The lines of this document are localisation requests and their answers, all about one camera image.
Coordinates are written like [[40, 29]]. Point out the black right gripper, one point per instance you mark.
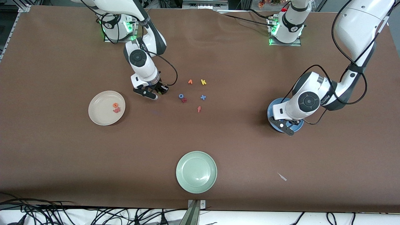
[[160, 87]]

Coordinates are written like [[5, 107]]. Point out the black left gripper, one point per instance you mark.
[[298, 122]]

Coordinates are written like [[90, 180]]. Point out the pink foam letter w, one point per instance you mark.
[[116, 110]]

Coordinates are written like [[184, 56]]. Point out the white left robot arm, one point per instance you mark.
[[307, 101]]

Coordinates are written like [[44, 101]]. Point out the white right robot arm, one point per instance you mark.
[[139, 57]]

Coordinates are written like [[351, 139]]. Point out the blue round plate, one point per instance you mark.
[[278, 103]]

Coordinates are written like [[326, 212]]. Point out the small white paper scrap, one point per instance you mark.
[[282, 177]]

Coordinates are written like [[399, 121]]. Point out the beige brown round plate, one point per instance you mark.
[[100, 109]]

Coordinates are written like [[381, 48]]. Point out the pale green round plate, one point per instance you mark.
[[196, 172]]

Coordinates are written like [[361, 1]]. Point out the brown table cover sheet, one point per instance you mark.
[[62, 156]]

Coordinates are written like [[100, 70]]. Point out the orange brown background object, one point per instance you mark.
[[261, 3]]

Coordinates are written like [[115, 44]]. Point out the grey metal bar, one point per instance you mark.
[[191, 215]]

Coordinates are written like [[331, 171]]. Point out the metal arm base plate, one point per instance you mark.
[[109, 40], [297, 44]]

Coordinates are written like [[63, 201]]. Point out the grey metal background frame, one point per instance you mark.
[[204, 3]]

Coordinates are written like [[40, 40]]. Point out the grey metal table bracket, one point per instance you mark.
[[201, 203]]

